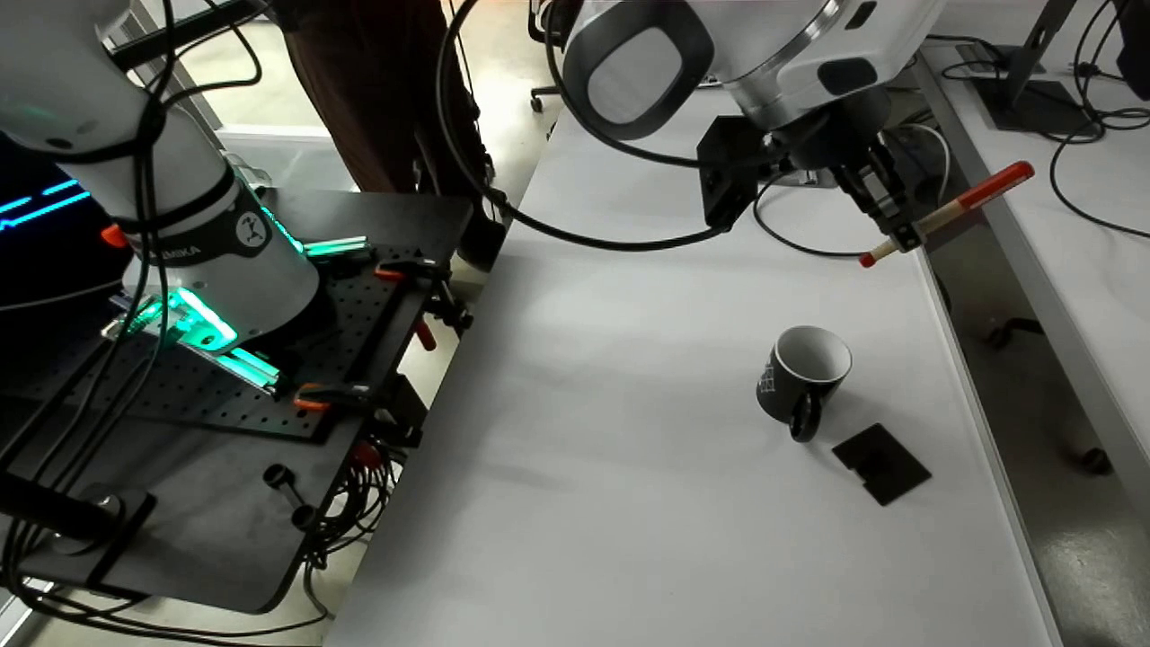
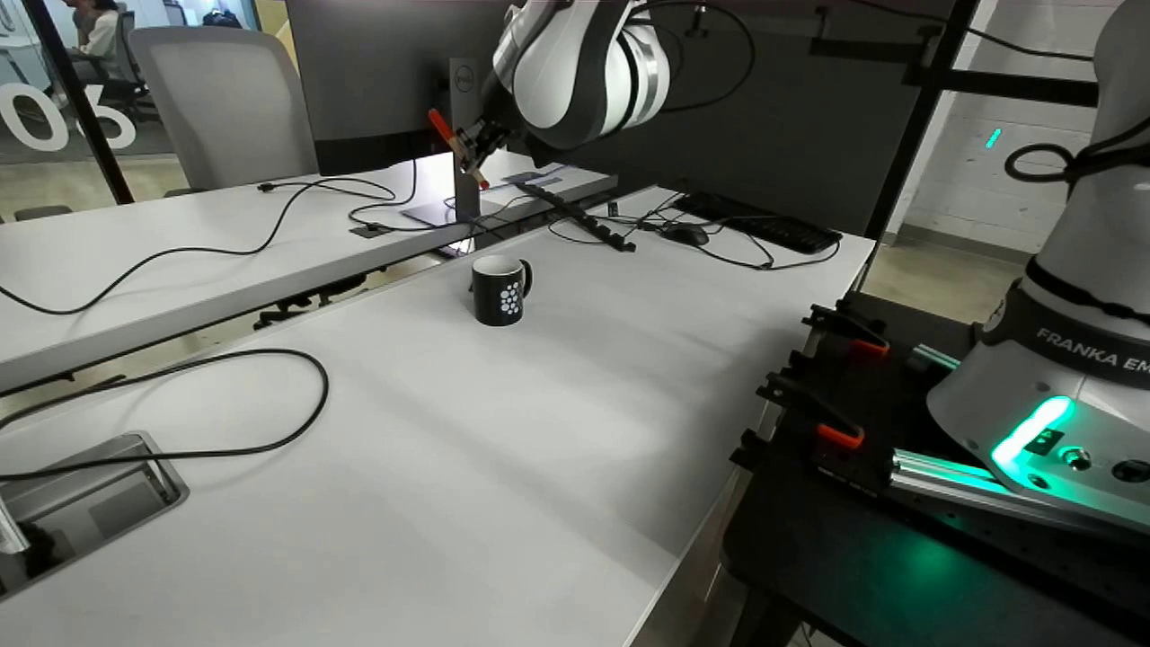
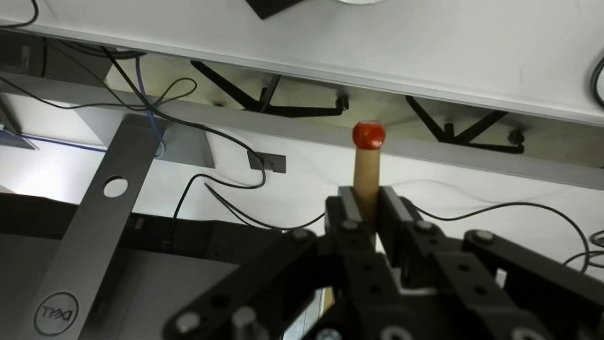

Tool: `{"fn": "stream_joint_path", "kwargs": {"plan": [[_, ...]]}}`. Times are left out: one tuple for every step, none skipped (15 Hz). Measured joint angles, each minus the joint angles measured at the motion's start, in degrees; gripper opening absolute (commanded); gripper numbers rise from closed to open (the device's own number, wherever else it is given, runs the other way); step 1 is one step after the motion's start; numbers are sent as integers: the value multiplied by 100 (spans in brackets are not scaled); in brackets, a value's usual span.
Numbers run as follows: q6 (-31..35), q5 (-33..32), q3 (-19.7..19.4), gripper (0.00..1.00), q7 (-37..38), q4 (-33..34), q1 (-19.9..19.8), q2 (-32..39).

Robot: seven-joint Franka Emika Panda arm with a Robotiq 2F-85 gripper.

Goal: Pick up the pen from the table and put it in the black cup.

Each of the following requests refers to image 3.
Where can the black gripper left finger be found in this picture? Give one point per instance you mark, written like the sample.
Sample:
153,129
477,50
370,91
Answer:
351,252

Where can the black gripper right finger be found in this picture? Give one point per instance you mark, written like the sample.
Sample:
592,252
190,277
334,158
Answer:
453,265

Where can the orange red pen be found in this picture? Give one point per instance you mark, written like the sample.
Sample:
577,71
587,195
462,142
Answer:
366,173

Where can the white adjacent desk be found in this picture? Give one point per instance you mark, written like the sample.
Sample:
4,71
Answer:
389,44

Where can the black monitor stand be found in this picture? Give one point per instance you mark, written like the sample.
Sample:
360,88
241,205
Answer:
94,233

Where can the black desk bracket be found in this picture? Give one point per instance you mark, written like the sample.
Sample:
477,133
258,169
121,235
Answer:
464,135
270,101

